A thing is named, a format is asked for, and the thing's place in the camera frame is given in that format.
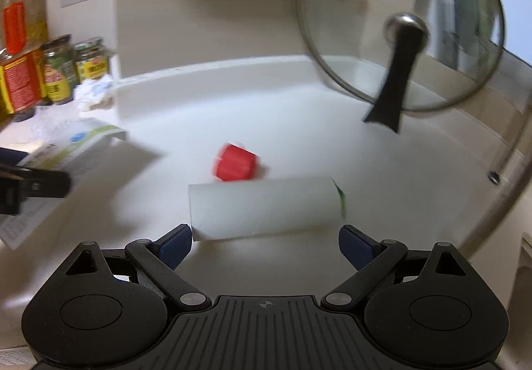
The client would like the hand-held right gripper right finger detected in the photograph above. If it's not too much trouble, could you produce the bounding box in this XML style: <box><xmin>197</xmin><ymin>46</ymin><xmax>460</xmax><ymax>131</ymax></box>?
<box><xmin>322</xmin><ymin>224</ymin><xmax>470</xmax><ymax>310</ymax></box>

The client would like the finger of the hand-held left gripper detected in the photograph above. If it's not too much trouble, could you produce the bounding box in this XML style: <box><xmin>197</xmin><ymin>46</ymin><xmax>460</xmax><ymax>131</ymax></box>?
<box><xmin>0</xmin><ymin>147</ymin><xmax>30</xmax><ymax>168</ymax></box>
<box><xmin>0</xmin><ymin>168</ymin><xmax>72</xmax><ymax>216</ymax></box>

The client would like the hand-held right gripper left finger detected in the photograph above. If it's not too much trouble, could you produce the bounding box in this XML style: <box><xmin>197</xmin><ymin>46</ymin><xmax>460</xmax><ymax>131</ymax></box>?
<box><xmin>62</xmin><ymin>224</ymin><xmax>210</xmax><ymax>310</ymax></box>

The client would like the green white carton box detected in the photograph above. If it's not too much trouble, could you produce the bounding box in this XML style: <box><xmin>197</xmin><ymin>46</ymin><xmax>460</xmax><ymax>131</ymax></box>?
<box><xmin>0</xmin><ymin>120</ymin><xmax>130</xmax><ymax>251</ymax></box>

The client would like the red bottle cap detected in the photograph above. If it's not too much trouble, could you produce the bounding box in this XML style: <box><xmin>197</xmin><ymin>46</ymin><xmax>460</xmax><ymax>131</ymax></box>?
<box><xmin>212</xmin><ymin>142</ymin><xmax>260</xmax><ymax>183</ymax></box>

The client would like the large sauce jar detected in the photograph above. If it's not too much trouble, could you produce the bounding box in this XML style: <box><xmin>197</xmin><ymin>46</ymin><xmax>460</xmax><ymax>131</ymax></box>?
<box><xmin>41</xmin><ymin>34</ymin><xmax>79</xmax><ymax>106</ymax></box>

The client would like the small sauce jar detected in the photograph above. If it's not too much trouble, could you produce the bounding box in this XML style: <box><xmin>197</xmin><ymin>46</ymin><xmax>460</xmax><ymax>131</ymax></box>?
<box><xmin>74</xmin><ymin>37</ymin><xmax>111</xmax><ymax>82</ymax></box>

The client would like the yellow oil bottle orange handle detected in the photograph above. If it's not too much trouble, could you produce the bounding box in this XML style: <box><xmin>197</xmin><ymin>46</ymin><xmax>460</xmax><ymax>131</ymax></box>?
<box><xmin>0</xmin><ymin>0</ymin><xmax>48</xmax><ymax>123</ymax></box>

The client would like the glass pot lid black handle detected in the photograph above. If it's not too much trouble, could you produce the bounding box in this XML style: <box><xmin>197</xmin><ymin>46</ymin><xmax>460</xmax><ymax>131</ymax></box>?
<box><xmin>296</xmin><ymin>0</ymin><xmax>505</xmax><ymax>134</ymax></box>

